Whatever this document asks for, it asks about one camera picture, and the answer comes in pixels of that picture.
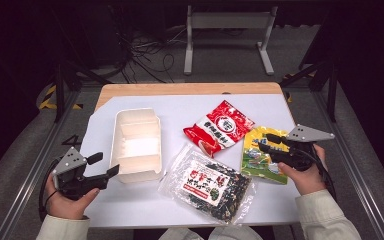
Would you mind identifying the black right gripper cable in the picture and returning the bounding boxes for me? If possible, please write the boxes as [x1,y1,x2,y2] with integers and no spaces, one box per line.
[308,143,338,202]

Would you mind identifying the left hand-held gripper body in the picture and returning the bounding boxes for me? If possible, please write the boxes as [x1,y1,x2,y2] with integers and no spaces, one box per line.
[51,146,110,201]

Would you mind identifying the person's right hand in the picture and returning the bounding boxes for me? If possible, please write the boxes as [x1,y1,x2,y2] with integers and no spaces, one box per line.
[277,143,328,196]

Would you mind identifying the tangle of black floor cables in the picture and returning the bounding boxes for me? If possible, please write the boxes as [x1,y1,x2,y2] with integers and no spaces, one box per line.
[111,26,188,84]

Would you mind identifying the white sheet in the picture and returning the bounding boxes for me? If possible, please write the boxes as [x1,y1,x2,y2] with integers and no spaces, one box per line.
[79,93,302,229]

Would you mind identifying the aluminium floor rail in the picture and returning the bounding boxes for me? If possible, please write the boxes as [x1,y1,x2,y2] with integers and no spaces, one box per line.
[0,89,82,240]
[312,89,384,240]

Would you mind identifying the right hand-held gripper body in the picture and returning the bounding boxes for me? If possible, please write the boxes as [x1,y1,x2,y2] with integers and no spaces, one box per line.
[271,124,336,173]

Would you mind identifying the person's legs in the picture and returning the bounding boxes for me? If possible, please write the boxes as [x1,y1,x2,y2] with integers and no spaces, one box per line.
[158,225,265,240]

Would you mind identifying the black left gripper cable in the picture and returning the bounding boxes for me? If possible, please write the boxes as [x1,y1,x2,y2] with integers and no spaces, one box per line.
[38,158,62,222]

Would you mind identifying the white plastic box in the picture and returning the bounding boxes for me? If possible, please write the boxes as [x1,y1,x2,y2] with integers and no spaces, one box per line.
[109,107,164,185]

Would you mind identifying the red snack packet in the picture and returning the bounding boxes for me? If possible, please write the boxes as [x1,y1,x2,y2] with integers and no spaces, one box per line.
[182,99,256,159]

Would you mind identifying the yellow black hazard tape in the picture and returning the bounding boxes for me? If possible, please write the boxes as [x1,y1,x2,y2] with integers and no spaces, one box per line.
[38,84,83,111]

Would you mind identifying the person's left hand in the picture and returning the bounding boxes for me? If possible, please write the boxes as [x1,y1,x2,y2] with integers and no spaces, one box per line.
[44,174,100,221]

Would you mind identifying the white metal stand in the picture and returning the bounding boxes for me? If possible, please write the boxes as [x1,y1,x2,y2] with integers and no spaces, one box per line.
[183,4,279,76]

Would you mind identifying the clear bag of dried seaweed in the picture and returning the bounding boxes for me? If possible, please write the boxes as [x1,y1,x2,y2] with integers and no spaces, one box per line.
[157,143,258,225]

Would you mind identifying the black metal stand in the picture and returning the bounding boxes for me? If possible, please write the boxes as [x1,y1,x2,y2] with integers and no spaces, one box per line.
[279,49,340,123]
[53,59,115,123]

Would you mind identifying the yellow green snack packet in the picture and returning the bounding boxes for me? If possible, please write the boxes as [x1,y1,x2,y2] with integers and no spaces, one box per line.
[239,125,291,186]

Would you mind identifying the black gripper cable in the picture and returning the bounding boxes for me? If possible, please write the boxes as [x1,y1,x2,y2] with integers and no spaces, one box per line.
[308,143,338,202]
[38,158,62,222]

